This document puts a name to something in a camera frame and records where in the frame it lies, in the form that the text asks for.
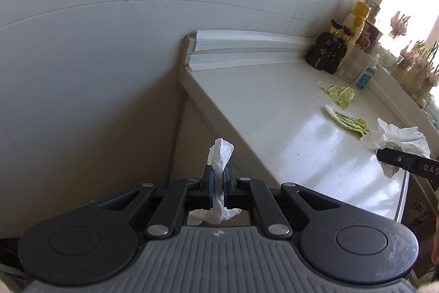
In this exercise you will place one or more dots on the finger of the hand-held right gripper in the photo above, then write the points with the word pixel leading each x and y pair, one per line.
pixel 391 157

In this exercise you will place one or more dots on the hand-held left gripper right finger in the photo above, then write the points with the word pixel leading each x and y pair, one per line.
pixel 227 188

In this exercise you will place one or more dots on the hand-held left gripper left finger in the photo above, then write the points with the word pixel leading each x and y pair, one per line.
pixel 210 189

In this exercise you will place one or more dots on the large white tissue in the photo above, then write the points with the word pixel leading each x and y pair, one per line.
pixel 394 135

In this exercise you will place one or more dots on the small white tissue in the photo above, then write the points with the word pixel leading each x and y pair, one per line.
pixel 221 150

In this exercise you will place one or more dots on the cabbage leaf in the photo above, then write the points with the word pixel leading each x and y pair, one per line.
pixel 349 121
pixel 341 95

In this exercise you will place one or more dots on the glass jar with sprouts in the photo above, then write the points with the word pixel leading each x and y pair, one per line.
pixel 402 64
pixel 415 78

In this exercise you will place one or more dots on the clear bottle with blue label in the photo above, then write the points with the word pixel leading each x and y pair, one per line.
pixel 367 73

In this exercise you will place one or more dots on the clear plastic container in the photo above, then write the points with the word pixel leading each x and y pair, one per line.
pixel 353 68

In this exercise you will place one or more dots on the black bottle with gold cap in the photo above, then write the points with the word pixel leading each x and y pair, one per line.
pixel 336 56
pixel 319 51

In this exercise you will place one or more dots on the hanging garlic bunch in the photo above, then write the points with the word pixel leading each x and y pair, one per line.
pixel 398 23

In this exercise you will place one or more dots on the white bottle with yellow cap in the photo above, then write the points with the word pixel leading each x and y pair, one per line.
pixel 355 23

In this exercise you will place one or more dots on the glass jar with dark lid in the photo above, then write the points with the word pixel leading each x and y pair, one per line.
pixel 373 9

